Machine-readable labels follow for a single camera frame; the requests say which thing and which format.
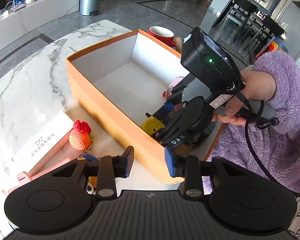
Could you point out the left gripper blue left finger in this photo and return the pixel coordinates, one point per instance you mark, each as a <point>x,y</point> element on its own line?
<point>126,162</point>

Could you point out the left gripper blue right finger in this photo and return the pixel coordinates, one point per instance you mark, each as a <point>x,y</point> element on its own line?
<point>174,162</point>

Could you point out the orange rimmed white box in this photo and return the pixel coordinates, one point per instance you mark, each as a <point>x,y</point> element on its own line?
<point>118,81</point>

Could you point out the black dining chairs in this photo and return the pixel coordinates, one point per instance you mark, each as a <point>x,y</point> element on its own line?
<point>244,33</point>

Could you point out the purple fleece right sleeve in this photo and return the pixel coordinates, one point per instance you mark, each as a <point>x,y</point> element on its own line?
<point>279,147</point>

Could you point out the white glasses case box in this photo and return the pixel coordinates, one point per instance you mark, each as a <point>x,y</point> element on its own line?
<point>28,140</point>

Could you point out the orange crochet fruit keychain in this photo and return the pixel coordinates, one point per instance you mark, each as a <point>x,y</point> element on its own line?
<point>80,137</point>

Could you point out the white chair with wood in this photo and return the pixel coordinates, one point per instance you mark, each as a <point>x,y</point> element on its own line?
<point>178,44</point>

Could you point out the pink plush pouch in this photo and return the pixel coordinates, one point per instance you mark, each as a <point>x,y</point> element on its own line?
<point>168,91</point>

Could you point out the yellow toy helmet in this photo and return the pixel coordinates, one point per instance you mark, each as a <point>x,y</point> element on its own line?
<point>151,125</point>

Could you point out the red mug white inside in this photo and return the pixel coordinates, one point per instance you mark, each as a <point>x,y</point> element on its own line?
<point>163,34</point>

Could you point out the blue white card tag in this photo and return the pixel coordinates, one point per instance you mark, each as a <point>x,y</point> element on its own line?
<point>89,157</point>

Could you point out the person's right hand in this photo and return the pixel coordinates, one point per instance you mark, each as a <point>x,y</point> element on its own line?
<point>258,86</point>

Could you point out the pink phone holder stand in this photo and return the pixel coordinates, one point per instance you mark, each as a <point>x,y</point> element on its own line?
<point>59,155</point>

